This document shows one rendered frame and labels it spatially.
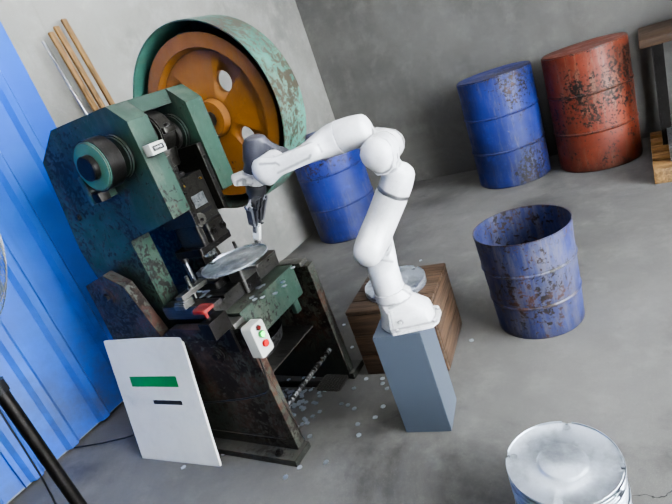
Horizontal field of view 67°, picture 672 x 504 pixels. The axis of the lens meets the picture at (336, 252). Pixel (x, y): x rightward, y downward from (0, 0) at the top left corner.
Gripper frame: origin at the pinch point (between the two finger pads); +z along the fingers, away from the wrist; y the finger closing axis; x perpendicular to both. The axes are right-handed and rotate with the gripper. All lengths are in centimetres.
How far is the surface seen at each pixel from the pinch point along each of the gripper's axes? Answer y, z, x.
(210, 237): -4.8, 6.3, 19.1
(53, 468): -87, 54, 22
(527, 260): 51, 8, -97
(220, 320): -30.5, 21.0, -4.2
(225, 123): 34, -27, 38
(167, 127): -1, -34, 39
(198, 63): 36, -49, 53
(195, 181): 2.1, -12.6, 30.4
